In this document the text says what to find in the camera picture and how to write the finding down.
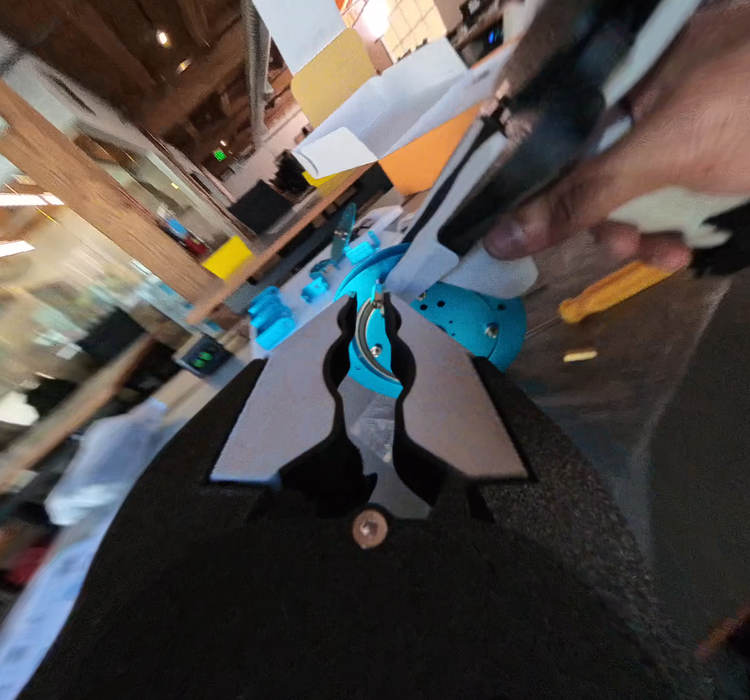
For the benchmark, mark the yellow tray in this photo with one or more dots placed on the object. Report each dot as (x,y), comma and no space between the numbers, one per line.
(228,258)

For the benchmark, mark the brass standoff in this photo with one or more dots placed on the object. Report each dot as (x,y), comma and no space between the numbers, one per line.
(580,354)
(378,296)

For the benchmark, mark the blue round turntable base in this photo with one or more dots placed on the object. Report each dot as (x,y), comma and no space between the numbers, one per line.
(469,313)

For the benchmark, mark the small blue angle bracket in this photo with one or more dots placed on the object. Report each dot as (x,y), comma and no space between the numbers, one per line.
(314,290)

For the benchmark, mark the black equipment case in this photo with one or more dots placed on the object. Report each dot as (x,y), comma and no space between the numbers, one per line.
(261,208)

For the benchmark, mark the white foam sheet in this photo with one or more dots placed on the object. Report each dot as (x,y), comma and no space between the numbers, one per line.
(299,284)

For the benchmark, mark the blue oval metal plate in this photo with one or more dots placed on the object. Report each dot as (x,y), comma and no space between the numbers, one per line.
(344,231)

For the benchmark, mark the silver ceiling duct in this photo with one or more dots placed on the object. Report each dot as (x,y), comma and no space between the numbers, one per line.
(255,38)

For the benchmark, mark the teal multi-hole metal bracket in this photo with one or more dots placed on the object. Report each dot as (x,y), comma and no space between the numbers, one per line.
(325,266)

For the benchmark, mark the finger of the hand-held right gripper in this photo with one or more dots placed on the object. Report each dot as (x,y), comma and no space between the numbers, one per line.
(422,266)
(463,179)

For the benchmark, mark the small grid window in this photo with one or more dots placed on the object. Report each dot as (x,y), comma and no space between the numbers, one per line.
(410,15)

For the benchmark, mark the yellow tool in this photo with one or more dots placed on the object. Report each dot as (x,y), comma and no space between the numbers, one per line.
(609,290)

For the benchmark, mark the wide blue perforated bracket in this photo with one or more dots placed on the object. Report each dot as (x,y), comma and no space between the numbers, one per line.
(358,252)

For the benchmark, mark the wood-edged desk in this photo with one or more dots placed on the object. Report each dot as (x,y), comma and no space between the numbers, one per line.
(234,296)

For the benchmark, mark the person's right hand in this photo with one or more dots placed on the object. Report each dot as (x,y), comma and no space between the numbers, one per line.
(691,126)

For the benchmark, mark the white wrapped grey bundle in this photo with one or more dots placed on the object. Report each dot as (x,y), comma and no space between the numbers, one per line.
(105,466)

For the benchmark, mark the orange and white cardboard box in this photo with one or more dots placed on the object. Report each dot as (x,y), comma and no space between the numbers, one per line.
(422,161)

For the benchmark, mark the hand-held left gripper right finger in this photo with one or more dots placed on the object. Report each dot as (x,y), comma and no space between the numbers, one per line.
(463,413)

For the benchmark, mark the yellow box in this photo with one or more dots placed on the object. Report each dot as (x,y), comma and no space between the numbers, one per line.
(319,179)

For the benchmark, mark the dark device with green display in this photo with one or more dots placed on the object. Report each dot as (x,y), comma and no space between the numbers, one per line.
(202,357)

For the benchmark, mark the yellow upright panel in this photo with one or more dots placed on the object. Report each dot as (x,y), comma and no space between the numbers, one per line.
(334,79)

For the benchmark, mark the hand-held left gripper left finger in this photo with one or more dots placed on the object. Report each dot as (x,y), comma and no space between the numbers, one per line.
(281,413)

